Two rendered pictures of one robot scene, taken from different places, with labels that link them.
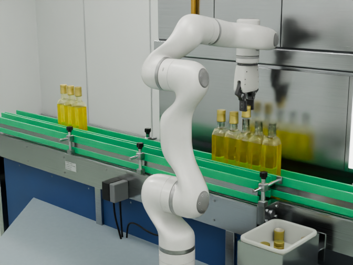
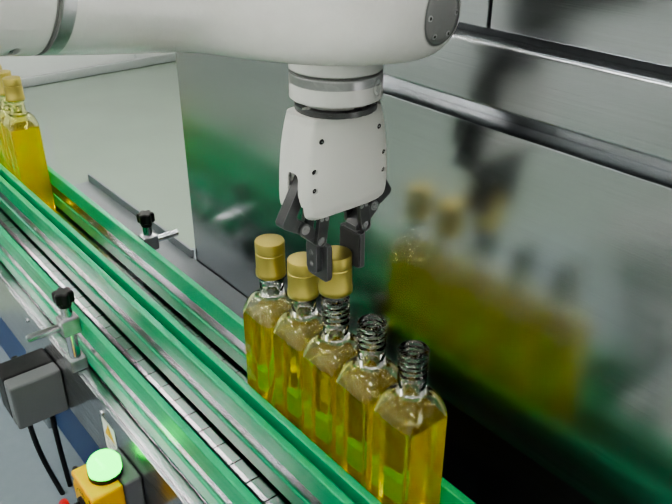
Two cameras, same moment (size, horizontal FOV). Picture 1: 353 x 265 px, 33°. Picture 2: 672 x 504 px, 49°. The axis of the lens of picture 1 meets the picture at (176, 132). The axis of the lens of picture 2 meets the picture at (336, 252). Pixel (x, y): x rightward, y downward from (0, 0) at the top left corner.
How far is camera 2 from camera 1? 1.55 m
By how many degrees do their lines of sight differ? 17
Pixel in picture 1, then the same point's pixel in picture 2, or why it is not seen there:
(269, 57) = (444, 68)
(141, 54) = not seen: outside the picture
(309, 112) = (570, 312)
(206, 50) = not seen: hidden behind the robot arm
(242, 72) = (303, 143)
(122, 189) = (41, 393)
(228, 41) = (160, 31)
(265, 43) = (374, 38)
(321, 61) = (647, 121)
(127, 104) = not seen: hidden behind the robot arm
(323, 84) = (642, 224)
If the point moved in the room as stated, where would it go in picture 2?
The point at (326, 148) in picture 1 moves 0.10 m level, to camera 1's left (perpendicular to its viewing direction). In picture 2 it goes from (618, 456) to (509, 445)
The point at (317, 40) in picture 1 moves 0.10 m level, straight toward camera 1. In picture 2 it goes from (645, 18) to (639, 45)
